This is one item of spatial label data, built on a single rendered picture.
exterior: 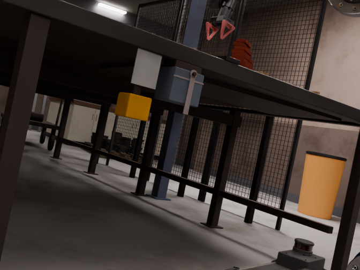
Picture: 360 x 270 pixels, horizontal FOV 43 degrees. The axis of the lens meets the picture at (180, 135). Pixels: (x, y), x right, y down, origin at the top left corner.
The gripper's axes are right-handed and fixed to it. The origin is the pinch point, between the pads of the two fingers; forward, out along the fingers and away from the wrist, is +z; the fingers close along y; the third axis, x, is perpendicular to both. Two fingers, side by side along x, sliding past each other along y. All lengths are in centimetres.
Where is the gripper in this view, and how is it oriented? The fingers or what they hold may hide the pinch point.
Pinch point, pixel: (215, 37)
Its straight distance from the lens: 209.3
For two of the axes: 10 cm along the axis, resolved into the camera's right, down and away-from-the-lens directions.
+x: 7.3, 3.8, 5.6
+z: -3.8, 9.2, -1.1
